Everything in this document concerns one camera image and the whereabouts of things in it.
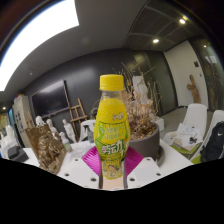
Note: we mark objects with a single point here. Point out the long ceiling light strip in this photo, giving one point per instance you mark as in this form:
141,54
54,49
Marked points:
33,36

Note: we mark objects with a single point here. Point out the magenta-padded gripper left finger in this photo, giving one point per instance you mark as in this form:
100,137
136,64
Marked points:
76,172

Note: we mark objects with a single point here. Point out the dark spray bottle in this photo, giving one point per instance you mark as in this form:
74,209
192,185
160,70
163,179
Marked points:
90,135

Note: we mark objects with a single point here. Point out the white paper stack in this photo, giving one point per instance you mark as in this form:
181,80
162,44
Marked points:
186,136

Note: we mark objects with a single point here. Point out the round ceiling spotlights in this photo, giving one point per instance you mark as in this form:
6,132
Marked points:
155,40

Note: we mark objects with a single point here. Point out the white chair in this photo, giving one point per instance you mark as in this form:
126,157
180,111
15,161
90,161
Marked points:
196,116
87,123
216,116

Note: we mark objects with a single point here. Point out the black box device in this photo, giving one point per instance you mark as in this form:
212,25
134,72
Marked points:
16,154

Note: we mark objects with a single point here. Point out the yellow drink bottle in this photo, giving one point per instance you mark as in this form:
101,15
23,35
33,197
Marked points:
111,133

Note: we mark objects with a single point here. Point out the white cabinet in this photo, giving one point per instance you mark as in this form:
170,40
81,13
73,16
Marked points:
21,120

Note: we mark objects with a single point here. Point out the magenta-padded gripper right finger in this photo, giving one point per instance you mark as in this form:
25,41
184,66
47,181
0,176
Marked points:
145,172

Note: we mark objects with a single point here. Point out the green-labelled spray bottle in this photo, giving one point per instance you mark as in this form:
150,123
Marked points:
66,145

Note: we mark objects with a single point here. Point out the dried plant in grey pot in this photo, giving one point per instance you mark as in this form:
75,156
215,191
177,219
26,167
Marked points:
143,140

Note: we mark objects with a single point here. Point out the golden brown relief sculpture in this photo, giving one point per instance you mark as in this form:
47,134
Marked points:
48,150

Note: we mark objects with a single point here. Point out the small white plaster figures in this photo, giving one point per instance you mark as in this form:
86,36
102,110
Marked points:
69,130

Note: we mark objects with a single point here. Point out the black wall screen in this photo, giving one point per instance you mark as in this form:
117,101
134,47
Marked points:
50,100

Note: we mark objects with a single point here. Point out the black backpack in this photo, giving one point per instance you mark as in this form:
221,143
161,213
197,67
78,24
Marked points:
215,143

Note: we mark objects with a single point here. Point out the wooden easel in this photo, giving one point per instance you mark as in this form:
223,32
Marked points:
77,118

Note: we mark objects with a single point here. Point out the tall white plaster statue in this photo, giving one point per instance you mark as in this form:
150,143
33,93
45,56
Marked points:
140,88

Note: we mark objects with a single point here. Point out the wooden figure sculpture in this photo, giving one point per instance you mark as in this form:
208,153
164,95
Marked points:
194,90

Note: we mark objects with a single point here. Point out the grey plant saucer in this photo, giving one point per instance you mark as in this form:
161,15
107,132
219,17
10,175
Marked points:
160,155

